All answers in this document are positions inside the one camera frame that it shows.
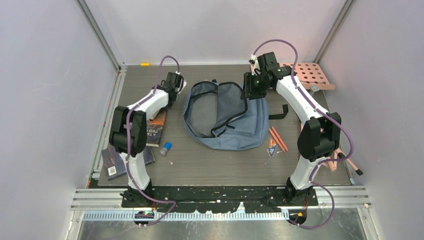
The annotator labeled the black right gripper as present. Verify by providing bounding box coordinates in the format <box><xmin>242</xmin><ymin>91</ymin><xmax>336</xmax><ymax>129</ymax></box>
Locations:
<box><xmin>240</xmin><ymin>72</ymin><xmax>271</xmax><ymax>101</ymax></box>

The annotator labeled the dark Tale of Two Cities book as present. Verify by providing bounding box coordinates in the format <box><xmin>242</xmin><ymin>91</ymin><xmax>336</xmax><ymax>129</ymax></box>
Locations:
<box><xmin>146</xmin><ymin>108</ymin><xmax>168</xmax><ymax>147</ymax></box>

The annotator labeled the blue grey student backpack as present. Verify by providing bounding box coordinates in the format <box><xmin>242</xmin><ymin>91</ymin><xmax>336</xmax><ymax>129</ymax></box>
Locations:
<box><xmin>182</xmin><ymin>80</ymin><xmax>289</xmax><ymax>151</ymax></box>

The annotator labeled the dark blue galaxy cover book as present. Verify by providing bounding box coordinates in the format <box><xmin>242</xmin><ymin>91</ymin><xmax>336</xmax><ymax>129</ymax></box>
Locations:
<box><xmin>101</xmin><ymin>145</ymin><xmax>156</xmax><ymax>181</ymax></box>

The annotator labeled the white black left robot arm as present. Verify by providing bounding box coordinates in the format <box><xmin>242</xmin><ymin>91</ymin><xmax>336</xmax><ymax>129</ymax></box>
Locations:
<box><xmin>109</xmin><ymin>71</ymin><xmax>186</xmax><ymax>207</ymax></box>

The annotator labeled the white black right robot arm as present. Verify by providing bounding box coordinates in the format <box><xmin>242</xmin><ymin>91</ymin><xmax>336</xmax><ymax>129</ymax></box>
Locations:
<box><xmin>243</xmin><ymin>52</ymin><xmax>342</xmax><ymax>205</ymax></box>

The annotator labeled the orange pencil right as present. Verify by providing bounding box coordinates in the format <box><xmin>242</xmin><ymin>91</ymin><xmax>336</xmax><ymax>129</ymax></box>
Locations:
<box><xmin>271</xmin><ymin>126</ymin><xmax>288</xmax><ymax>152</ymax></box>

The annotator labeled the orange pencil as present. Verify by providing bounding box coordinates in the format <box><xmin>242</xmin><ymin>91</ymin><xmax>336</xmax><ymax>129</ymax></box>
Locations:
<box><xmin>271</xmin><ymin>126</ymin><xmax>288</xmax><ymax>152</ymax></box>
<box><xmin>268</xmin><ymin>128</ymin><xmax>286</xmax><ymax>153</ymax></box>

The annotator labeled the orange pencil left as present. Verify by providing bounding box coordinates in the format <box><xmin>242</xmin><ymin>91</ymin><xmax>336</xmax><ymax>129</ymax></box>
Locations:
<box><xmin>268</xmin><ymin>128</ymin><xmax>286</xmax><ymax>153</ymax></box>

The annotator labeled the pink perforated music stand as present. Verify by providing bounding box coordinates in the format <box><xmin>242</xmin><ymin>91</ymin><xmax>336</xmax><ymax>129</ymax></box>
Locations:
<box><xmin>250</xmin><ymin>61</ymin><xmax>364</xmax><ymax>178</ymax></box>

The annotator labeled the orange triangular sticker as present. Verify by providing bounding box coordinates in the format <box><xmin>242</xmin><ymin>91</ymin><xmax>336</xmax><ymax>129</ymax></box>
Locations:
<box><xmin>268</xmin><ymin>137</ymin><xmax>277</xmax><ymax>148</ymax></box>

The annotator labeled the blue capped glue stick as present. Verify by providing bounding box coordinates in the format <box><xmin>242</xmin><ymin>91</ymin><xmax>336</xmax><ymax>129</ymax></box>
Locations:
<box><xmin>159</xmin><ymin>142</ymin><xmax>172</xmax><ymax>156</ymax></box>

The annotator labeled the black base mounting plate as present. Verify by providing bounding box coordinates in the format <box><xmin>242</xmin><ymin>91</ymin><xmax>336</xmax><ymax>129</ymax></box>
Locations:
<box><xmin>120</xmin><ymin>185</ymin><xmax>318</xmax><ymax>214</ymax></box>

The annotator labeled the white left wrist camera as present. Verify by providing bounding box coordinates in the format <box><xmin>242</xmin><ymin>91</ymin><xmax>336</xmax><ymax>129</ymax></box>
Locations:
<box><xmin>176</xmin><ymin>80</ymin><xmax>187</xmax><ymax>95</ymax></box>

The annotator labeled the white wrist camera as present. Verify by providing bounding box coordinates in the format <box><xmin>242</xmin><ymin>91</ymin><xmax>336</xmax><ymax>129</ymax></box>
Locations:
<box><xmin>176</xmin><ymin>80</ymin><xmax>187</xmax><ymax>95</ymax></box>
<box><xmin>249</xmin><ymin>54</ymin><xmax>260</xmax><ymax>76</ymax></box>

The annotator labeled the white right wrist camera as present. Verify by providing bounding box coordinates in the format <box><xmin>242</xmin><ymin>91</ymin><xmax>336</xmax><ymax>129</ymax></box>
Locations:
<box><xmin>249</xmin><ymin>54</ymin><xmax>260</xmax><ymax>76</ymax></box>

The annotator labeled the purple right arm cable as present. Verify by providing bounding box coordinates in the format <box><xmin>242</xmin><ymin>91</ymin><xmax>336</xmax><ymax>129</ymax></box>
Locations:
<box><xmin>250</xmin><ymin>39</ymin><xmax>355</xmax><ymax>230</ymax></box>

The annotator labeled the grey lego plate with post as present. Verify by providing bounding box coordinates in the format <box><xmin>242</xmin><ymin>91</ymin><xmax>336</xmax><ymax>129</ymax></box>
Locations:
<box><xmin>309</xmin><ymin>85</ymin><xmax>320</xmax><ymax>95</ymax></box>

